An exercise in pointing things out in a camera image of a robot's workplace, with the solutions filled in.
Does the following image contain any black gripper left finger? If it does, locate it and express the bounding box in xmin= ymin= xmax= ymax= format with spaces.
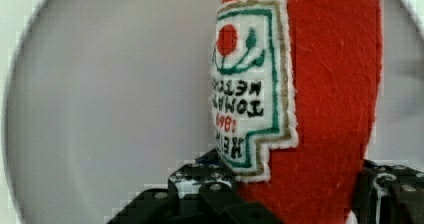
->
xmin=107 ymin=150 xmax=283 ymax=224

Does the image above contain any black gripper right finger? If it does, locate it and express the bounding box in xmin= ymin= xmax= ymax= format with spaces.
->
xmin=353 ymin=160 xmax=424 ymax=224

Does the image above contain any red plush ketchup bottle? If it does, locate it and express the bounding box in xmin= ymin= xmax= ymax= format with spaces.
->
xmin=210 ymin=0 xmax=382 ymax=224

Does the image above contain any grey round plate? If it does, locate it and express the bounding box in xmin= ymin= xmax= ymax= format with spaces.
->
xmin=3 ymin=0 xmax=423 ymax=224

